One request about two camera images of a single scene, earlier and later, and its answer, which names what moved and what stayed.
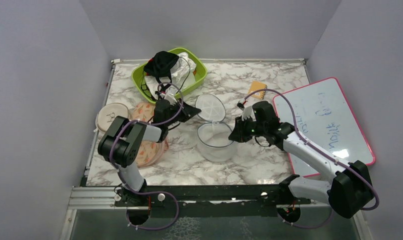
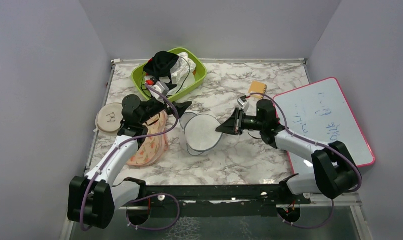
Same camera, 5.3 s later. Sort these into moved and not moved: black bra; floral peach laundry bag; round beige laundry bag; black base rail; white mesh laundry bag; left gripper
Moved: white mesh laundry bag; left gripper
Not moved: floral peach laundry bag; black bra; black base rail; round beige laundry bag
